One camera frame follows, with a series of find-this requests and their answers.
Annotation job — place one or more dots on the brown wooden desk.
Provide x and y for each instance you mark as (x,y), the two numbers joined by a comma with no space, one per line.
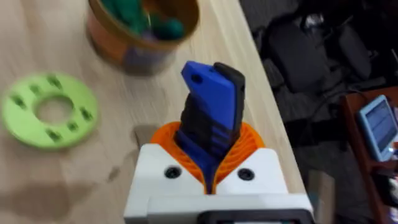
(367,149)

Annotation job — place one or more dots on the orange tub with toys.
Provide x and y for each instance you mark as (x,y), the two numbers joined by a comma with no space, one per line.
(143,31)

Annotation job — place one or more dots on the pale blue tablet screen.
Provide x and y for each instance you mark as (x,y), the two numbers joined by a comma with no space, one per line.
(377,127)

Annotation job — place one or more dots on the black office chair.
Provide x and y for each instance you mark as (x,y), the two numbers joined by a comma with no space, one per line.
(311,56)

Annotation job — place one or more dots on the green disc with holes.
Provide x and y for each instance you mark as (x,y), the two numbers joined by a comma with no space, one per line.
(49,109)

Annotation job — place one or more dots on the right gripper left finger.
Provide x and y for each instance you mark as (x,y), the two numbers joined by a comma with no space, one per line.
(161,168)

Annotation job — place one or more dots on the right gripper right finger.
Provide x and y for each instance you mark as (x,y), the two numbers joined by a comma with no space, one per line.
(261,174)

